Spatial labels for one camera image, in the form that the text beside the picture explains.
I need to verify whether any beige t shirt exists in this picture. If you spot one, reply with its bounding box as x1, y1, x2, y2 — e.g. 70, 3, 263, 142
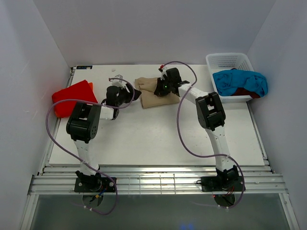
134, 77, 180, 109

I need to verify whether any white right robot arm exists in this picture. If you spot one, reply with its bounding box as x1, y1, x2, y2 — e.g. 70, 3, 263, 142
154, 65, 239, 190

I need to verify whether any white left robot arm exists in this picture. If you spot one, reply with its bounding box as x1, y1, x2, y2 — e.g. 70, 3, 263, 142
66, 84, 142, 192

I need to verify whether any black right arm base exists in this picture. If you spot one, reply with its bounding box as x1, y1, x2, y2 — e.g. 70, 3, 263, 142
196, 176, 246, 192

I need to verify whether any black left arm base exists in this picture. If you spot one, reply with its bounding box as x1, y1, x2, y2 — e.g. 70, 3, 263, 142
74, 177, 117, 193

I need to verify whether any folded red t shirt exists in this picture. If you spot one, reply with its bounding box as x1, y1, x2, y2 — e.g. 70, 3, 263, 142
51, 80, 98, 118

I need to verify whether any blue label sticker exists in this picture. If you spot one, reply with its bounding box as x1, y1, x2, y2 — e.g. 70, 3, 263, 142
76, 65, 93, 69

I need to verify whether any white plastic basket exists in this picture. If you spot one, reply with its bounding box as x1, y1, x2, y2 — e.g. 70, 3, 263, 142
206, 53, 254, 103

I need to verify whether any blue t shirt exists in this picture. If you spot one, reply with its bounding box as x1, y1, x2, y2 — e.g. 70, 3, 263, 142
213, 69, 269, 97

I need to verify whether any dark red t shirt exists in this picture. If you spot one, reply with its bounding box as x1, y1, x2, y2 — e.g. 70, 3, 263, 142
232, 88, 260, 99

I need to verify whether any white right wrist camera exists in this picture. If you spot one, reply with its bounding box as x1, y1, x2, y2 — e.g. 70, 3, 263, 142
158, 65, 167, 81

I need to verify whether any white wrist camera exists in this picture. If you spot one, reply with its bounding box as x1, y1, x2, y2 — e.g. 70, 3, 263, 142
109, 74, 125, 88
158, 65, 167, 81

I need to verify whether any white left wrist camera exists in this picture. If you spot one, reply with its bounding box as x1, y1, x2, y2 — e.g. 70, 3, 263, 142
109, 74, 125, 88

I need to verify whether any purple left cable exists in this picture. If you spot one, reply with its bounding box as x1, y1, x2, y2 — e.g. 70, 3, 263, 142
45, 76, 135, 216

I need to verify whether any purple cable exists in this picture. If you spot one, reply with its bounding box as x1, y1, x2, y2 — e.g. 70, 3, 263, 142
45, 76, 135, 216
160, 61, 246, 209

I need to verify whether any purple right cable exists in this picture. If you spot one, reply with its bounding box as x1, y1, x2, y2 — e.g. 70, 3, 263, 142
160, 61, 246, 209

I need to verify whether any aluminium table frame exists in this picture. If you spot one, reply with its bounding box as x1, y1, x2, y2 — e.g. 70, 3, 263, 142
29, 65, 287, 195

